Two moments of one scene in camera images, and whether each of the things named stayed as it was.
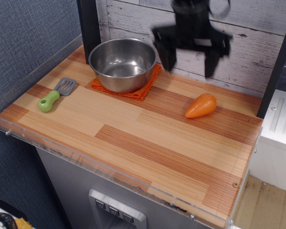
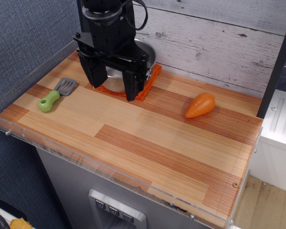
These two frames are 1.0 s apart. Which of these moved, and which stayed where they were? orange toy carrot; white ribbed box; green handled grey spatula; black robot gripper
Moved: black robot gripper
Stayed: white ribbed box; orange toy carrot; green handled grey spatula
